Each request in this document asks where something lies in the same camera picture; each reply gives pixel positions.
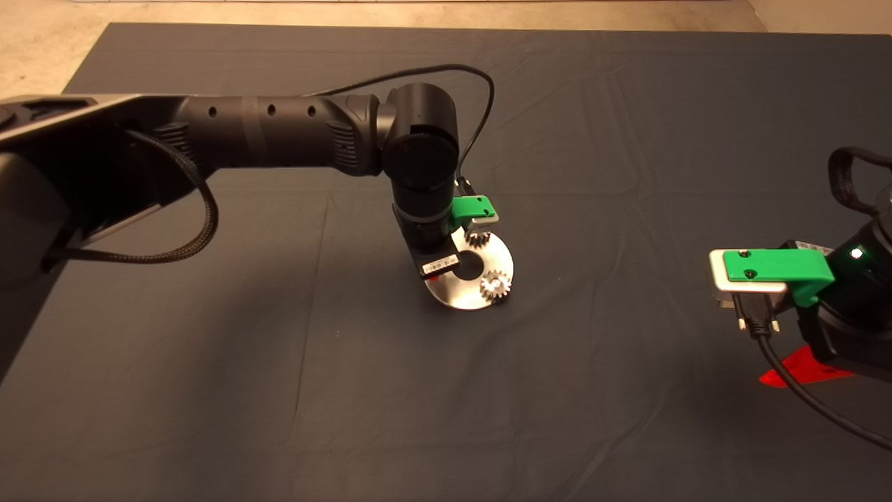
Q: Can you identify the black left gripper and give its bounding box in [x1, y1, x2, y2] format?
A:
[399, 227, 465, 282]

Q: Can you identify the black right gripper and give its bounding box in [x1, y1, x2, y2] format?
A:
[758, 239, 892, 387]

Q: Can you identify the round metal carrier plate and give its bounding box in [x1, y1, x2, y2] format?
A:
[422, 230, 515, 312]

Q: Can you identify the dark grey table cloth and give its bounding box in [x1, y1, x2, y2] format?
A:
[0, 21, 892, 502]

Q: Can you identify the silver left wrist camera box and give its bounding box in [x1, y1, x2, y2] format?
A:
[466, 211, 502, 236]

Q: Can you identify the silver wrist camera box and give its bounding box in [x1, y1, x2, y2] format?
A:
[708, 248, 790, 309]
[466, 211, 502, 236]

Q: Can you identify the green left camera mount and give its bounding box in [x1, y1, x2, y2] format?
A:
[449, 195, 499, 230]

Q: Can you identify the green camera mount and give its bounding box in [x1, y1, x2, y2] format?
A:
[722, 248, 836, 308]
[449, 195, 499, 230]

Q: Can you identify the green right camera mount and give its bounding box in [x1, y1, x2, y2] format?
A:
[722, 248, 836, 308]

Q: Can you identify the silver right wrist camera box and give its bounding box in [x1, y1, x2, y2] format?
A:
[708, 248, 790, 309]

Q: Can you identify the smooth black left camera cable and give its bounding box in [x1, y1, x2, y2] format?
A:
[303, 63, 497, 197]

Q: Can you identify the braided black left arm cable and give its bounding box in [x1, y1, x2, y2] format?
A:
[40, 129, 220, 274]

